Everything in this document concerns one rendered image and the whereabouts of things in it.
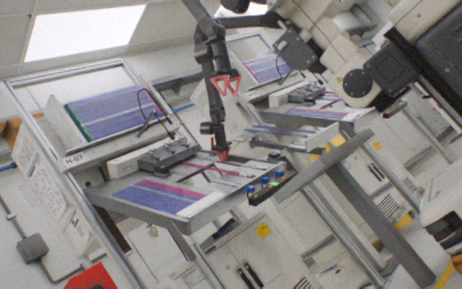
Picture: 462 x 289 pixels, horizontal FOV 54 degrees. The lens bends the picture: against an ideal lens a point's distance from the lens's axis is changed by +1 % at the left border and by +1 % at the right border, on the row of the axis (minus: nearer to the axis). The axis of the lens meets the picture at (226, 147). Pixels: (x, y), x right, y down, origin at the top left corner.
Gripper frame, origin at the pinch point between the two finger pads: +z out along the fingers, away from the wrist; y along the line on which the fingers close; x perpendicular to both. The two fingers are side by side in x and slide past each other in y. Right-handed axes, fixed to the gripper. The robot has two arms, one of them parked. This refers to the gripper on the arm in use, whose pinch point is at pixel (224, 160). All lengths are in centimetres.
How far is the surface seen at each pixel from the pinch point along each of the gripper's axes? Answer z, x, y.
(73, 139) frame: -23, -55, 48
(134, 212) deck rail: 0, -1, 60
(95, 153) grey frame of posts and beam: -15, -46, 43
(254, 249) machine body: 38.0, 24.3, 14.2
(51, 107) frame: -38, -69, 47
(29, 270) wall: 86, -154, 53
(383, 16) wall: 24, -211, -750
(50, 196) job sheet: 6, -70, 61
